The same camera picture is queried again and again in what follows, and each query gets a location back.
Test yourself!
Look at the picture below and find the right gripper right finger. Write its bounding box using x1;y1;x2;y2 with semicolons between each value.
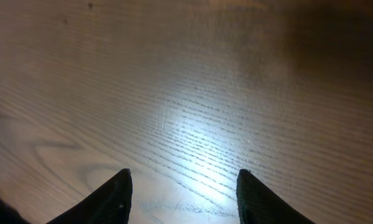
236;169;313;224

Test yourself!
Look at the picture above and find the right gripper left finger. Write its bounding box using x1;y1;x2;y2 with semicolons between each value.
47;169;132;224

